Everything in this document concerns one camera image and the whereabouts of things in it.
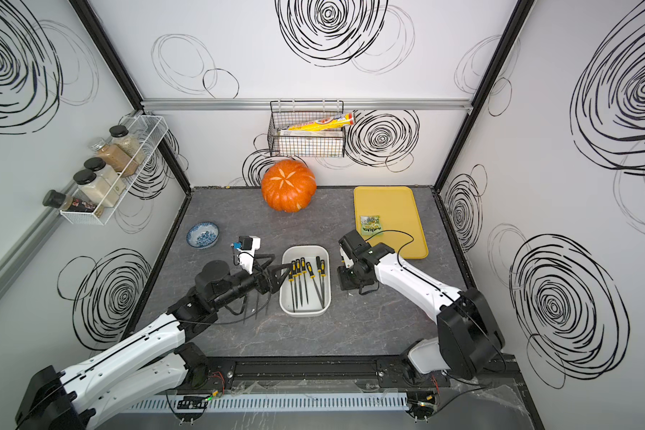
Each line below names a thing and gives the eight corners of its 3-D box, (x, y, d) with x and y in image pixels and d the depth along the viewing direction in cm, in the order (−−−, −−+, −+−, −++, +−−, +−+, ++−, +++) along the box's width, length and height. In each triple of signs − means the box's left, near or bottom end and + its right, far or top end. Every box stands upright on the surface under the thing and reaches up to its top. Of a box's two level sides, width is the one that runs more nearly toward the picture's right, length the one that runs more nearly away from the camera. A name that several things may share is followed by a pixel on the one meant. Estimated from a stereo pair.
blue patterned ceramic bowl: (188, 250, 102) (183, 243, 98) (196, 230, 108) (192, 222, 105) (218, 250, 102) (213, 243, 98) (224, 230, 108) (220, 222, 105)
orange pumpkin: (263, 213, 113) (255, 187, 101) (277, 183, 125) (272, 157, 113) (306, 220, 110) (303, 195, 98) (316, 189, 122) (315, 163, 110)
